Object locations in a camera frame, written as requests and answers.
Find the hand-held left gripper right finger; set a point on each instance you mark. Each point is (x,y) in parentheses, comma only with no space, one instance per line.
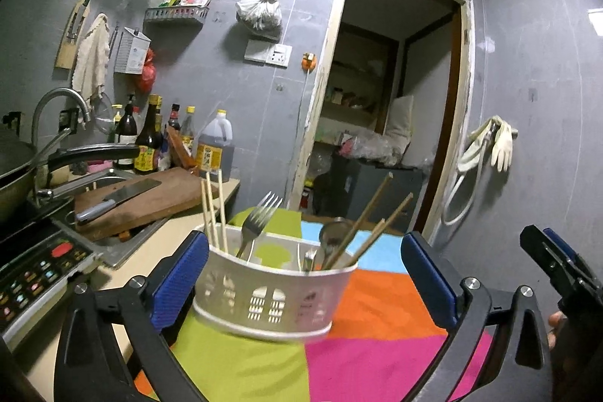
(428,279)

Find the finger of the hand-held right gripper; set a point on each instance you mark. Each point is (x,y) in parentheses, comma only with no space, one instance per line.
(567,256)
(541,256)

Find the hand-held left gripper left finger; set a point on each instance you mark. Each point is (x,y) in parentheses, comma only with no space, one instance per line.
(181,275)

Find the light wooden chopstick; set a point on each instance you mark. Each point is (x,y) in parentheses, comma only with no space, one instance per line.
(223,213)
(213,209)
(207,213)

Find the white plastic utensil holder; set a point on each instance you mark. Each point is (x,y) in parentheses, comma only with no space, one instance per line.
(282,303)

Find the person's right hand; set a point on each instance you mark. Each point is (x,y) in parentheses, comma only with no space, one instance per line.
(555,327)

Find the dark wooden chopstick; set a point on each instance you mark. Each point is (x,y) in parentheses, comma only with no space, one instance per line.
(372,235)
(361,216)
(381,223)

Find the metal kitchen sink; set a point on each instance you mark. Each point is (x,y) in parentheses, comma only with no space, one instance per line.
(115,244)

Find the wooden cutting board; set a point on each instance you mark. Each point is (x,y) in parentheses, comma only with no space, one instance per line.
(165,199)

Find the colourful patchwork mat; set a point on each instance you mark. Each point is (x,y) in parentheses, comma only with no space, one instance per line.
(377,359)

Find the kitchen cleaver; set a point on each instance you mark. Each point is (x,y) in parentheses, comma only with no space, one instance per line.
(136,190)

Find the metal fork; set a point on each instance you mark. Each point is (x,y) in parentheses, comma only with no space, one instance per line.
(259,213)

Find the dark grey cabinet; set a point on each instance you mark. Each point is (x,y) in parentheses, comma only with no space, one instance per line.
(377,190)

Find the metal spoon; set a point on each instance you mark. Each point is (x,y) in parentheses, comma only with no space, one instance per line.
(332,232)

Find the cream rubber gloves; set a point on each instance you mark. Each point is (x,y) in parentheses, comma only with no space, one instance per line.
(501,147)

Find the large cooking oil jug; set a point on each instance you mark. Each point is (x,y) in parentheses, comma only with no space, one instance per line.
(214,147)

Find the pink sponge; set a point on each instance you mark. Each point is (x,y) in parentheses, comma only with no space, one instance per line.
(100,167)

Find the yellow label soy sauce bottle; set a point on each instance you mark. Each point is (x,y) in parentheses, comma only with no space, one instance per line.
(148,143)

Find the induction cooker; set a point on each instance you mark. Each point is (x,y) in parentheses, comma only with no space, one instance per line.
(37,270)

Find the clear plastic bags pile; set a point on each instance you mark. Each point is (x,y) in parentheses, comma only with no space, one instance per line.
(377,145)

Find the yellow cap clear bottle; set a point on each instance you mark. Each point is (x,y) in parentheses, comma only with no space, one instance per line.
(188,129)

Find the red cap dark bottle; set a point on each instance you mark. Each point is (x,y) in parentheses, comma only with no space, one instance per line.
(174,118)

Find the round dark glass bottle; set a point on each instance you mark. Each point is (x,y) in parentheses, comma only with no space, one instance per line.
(125,126)

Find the white pillow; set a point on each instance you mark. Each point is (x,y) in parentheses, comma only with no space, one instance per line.
(399,122)

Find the clear plastic bowl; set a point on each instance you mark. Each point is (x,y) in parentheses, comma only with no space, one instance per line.
(102,114)

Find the black wok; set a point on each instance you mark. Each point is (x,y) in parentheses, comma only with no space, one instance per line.
(14,176)

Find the red plastic bag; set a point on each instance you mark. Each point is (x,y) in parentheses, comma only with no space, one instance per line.
(148,74)

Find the metal kitchen faucet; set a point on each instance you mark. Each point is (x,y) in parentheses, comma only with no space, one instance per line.
(52,96)

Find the wooden shelf unit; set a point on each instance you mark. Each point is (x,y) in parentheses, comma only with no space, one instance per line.
(358,67)

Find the cream hanging towel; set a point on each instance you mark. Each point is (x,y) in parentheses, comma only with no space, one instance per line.
(92,53)

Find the hanging white plastic bag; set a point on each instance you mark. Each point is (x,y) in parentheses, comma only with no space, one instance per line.
(259,9)

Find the grey wall utensil box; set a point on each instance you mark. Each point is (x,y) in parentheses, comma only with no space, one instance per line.
(132,53)

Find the white wall socket panel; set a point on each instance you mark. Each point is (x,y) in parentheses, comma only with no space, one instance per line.
(268,53)

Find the white door frame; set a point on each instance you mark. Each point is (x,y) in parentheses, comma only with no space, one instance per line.
(328,53)

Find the orange wall hook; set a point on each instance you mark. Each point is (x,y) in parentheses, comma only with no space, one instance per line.
(308,61)

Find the wooden wall knife rack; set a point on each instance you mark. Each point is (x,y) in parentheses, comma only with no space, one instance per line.
(66,49)

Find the grey wall shelf rack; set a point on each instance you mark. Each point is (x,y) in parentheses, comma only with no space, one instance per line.
(174,14)

